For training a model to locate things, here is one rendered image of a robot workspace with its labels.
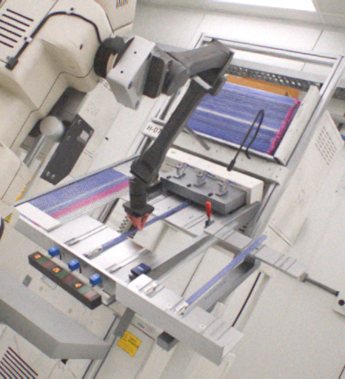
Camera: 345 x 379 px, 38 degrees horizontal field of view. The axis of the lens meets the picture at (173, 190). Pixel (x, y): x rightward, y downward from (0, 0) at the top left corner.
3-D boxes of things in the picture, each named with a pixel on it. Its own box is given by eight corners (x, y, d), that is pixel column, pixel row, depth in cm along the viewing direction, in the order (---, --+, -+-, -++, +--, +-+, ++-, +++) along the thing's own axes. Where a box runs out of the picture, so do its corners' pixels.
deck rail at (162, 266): (123, 303, 152) (122, 287, 149) (118, 300, 153) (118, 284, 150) (259, 215, 197) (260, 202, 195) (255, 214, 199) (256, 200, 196)
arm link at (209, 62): (217, 30, 149) (244, 50, 147) (195, 69, 156) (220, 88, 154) (143, 44, 112) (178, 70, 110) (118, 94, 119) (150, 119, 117)
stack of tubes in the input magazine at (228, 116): (268, 155, 195) (299, 95, 198) (173, 123, 226) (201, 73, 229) (279, 168, 204) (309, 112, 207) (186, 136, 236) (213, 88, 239)
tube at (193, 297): (169, 323, 127) (169, 319, 127) (164, 320, 128) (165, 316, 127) (266, 238, 163) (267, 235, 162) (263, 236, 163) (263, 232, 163)
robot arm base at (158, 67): (116, 39, 104) (166, 60, 100) (136, 36, 111) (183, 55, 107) (108, 78, 108) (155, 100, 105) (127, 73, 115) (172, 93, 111)
